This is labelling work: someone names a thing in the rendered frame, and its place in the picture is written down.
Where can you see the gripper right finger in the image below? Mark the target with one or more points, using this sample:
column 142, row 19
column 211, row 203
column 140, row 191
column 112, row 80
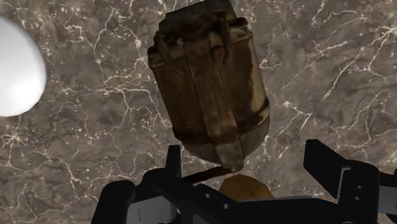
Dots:
column 356, row 186

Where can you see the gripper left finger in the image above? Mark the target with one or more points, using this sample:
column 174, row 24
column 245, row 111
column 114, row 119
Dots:
column 161, row 198

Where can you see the tan rounded object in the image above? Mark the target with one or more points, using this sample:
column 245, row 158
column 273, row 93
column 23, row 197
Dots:
column 245, row 187

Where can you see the brown worn backpack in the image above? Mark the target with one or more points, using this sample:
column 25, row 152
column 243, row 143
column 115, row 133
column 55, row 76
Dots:
column 207, row 93

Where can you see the white round object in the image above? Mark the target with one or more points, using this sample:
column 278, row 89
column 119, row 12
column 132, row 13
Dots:
column 18, row 68

